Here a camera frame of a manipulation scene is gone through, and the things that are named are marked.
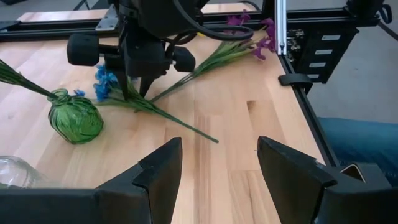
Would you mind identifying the purple artificial flower bunch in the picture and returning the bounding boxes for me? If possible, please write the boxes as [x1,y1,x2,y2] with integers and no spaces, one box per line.
[150,9,277,103]

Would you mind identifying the clear glass vase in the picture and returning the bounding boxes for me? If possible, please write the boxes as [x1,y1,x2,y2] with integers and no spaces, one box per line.
[0,155,46,189]

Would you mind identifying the blue artificial flower bunch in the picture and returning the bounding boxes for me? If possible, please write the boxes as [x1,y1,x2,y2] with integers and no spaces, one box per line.
[0,58,60,100]
[73,63,220,144]

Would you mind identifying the silver aluminium extrusion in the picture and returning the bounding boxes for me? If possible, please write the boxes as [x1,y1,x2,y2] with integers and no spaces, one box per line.
[274,0,287,56]

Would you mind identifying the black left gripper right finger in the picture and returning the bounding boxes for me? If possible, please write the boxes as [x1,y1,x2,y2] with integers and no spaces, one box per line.
[256,136,398,224]

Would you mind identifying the person's leg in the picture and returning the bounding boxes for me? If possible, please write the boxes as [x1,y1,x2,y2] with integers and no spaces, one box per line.
[317,116,398,175]

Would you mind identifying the black table clamp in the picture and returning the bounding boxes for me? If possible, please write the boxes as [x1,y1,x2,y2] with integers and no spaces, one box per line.
[278,73,313,94]

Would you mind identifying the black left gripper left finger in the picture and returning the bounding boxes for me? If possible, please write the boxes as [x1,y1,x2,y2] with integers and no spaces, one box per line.
[0,136,183,224]

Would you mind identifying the silver corner bracket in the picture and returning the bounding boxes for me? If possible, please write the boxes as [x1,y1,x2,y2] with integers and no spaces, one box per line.
[95,4,121,32]

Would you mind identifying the black aluminium table frame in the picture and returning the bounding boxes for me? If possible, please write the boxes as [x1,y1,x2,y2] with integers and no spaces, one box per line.
[0,0,392,169]

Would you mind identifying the green glass vase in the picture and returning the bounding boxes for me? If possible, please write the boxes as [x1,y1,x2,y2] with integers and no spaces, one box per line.
[47,88,104,145]

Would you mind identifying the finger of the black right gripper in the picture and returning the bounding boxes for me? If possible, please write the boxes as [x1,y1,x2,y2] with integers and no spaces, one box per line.
[139,76,155,98]
[116,70,130,101]

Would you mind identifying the black box silver labels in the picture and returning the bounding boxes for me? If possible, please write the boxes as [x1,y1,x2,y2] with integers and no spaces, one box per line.
[285,26,360,84]

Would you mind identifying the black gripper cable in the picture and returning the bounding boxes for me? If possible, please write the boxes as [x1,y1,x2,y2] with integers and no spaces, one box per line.
[167,0,255,42]

